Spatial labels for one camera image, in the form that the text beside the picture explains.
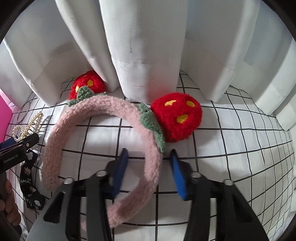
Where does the pearl hair claw clip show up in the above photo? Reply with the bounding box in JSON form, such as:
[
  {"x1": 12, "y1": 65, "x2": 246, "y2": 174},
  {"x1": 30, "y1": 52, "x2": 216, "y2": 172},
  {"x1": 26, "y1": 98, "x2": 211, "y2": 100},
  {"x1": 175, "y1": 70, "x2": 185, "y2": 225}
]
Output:
[{"x1": 11, "y1": 111, "x2": 44, "y2": 142}]

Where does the black chain strap keychain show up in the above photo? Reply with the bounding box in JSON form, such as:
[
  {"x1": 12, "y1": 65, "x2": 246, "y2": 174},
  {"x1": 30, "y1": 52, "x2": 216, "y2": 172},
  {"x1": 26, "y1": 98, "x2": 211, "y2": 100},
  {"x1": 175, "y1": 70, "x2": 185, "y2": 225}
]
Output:
[{"x1": 20, "y1": 149, "x2": 46, "y2": 210}]

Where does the pink fuzzy strawberry headband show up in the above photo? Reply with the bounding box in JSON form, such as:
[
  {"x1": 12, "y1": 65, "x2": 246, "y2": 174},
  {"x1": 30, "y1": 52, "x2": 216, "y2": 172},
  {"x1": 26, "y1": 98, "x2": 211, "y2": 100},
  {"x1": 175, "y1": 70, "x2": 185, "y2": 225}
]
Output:
[{"x1": 40, "y1": 70, "x2": 203, "y2": 229}]

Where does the person's left hand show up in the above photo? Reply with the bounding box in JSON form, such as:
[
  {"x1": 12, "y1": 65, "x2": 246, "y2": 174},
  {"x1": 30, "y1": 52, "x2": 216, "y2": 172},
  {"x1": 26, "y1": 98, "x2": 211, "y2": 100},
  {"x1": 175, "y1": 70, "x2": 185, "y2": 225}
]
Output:
[{"x1": 0, "y1": 179, "x2": 21, "y2": 226}]

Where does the pink plastic tub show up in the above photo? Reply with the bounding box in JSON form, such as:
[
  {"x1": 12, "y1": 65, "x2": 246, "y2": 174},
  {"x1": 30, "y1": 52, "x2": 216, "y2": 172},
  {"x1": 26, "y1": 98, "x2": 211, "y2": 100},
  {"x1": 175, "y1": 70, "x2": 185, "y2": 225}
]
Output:
[{"x1": 0, "y1": 90, "x2": 16, "y2": 142}]

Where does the white curtain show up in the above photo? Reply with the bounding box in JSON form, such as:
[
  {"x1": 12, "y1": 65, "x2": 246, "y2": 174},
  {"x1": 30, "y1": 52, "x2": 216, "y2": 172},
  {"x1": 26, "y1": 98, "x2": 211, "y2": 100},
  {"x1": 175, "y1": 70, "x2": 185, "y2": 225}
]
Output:
[{"x1": 1, "y1": 1, "x2": 295, "y2": 130}]

